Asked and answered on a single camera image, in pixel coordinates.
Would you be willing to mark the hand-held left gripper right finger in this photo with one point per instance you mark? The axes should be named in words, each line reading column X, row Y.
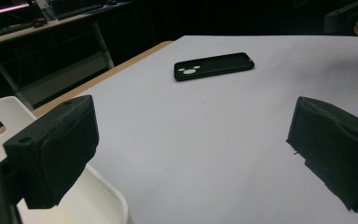
column 335, row 146

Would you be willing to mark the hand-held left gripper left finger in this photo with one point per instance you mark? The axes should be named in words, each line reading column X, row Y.
column 56, row 149

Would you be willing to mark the white plastic storage box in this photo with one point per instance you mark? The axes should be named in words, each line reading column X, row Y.
column 99, row 202

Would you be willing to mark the black phone case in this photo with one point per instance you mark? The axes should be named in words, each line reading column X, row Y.
column 220, row 63

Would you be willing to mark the black keyboard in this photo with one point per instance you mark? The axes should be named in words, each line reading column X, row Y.
column 3, row 31

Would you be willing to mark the monitor with pink strip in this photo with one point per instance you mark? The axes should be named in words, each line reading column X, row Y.
column 0, row 7

